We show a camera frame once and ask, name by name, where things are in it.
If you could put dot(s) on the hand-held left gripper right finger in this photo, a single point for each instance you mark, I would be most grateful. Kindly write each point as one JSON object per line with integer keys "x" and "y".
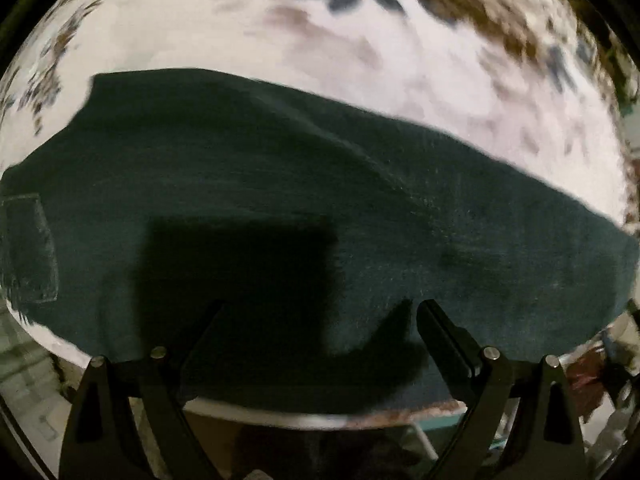
{"x": 440, "y": 332}

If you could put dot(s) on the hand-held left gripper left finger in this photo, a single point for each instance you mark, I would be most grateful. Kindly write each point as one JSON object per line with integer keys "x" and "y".
{"x": 202, "y": 331}

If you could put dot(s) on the dark green pants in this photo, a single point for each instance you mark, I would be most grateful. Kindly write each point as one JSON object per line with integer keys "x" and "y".
{"x": 280, "y": 210}

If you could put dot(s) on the white floral printed bedsheet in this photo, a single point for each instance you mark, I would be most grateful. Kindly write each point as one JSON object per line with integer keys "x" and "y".
{"x": 350, "y": 45}

